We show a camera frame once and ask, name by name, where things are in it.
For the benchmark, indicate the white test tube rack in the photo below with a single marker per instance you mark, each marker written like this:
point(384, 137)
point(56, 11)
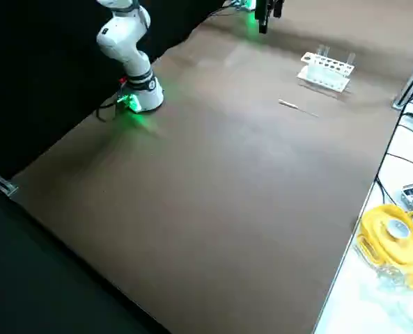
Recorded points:
point(310, 57)

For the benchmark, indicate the clear glass jar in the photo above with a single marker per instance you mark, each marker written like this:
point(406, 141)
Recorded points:
point(390, 275)

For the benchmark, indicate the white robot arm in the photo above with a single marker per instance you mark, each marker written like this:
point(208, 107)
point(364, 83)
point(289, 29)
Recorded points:
point(122, 45)

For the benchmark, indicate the clear glass test tube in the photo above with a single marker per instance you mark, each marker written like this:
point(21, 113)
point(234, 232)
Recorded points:
point(351, 58)
point(323, 50)

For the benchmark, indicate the silver metal frame post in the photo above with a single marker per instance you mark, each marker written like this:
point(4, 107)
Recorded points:
point(411, 76)

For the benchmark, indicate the grey round lid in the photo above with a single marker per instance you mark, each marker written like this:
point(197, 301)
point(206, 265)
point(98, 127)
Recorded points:
point(397, 228)

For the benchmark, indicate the aluminium frame profile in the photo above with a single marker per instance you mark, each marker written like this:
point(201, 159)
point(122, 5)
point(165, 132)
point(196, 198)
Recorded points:
point(0, 181)

